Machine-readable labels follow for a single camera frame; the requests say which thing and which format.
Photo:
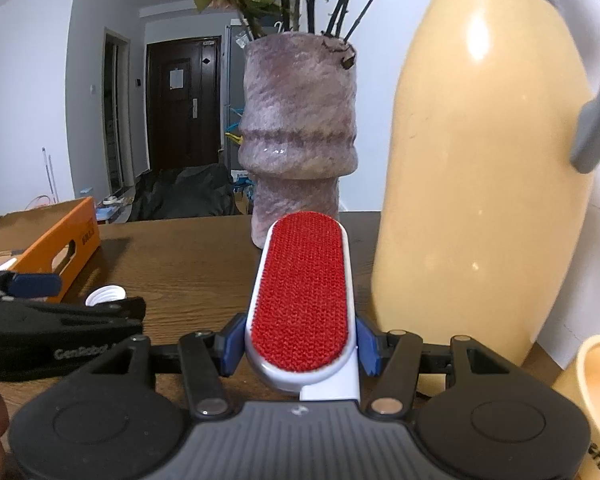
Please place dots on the white paper notice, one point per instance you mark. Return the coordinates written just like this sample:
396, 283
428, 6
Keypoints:
176, 78

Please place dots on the small white threaded cap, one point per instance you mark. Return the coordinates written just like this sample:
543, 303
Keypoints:
105, 294

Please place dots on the grey interior door frame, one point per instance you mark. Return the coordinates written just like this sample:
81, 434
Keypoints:
125, 110

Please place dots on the dark brown entrance door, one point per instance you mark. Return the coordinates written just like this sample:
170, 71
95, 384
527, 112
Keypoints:
180, 130

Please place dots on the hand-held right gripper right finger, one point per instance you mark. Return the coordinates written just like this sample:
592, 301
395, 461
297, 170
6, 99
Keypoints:
367, 347

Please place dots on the yellow bag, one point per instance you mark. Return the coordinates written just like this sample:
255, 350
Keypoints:
234, 138

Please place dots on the mottled purple ceramic vase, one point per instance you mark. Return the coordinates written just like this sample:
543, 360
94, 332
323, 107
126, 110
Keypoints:
300, 135

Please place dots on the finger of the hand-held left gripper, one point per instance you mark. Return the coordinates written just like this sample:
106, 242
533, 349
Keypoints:
35, 285
105, 312

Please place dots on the yellow bear mug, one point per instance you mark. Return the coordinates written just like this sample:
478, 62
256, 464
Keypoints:
595, 400

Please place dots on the red cardboard box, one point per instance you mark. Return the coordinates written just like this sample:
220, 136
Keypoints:
45, 240

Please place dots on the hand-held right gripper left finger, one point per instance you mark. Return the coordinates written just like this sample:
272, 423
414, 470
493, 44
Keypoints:
232, 345

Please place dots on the blue bag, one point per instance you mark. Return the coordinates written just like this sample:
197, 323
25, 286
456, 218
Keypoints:
236, 117

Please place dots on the yellow thermos jug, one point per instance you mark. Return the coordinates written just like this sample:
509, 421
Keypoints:
480, 160

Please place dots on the black bag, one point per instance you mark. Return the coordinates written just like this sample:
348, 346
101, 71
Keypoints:
180, 195

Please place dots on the red and white lint brush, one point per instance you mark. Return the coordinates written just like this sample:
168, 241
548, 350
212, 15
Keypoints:
300, 285

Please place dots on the grey refrigerator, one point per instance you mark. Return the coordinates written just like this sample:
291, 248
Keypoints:
230, 85

